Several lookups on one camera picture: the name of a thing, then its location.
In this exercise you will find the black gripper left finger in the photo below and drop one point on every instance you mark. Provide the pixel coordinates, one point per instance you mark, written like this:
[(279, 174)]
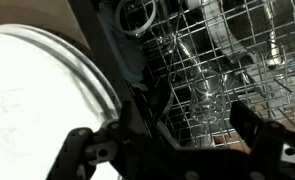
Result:
[(77, 150)]

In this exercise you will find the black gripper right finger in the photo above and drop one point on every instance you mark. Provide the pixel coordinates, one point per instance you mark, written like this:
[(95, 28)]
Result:
[(263, 133)]

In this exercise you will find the white dinner plate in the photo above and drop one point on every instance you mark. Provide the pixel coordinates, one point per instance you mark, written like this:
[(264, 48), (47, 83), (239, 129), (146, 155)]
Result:
[(37, 106), (98, 78)]

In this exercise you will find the clear drinking glass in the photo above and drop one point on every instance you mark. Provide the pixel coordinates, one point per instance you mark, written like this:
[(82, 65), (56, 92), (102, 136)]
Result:
[(208, 96)]

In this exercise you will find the clear glass cup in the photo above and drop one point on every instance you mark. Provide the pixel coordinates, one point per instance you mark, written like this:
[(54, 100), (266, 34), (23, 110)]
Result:
[(137, 20)]

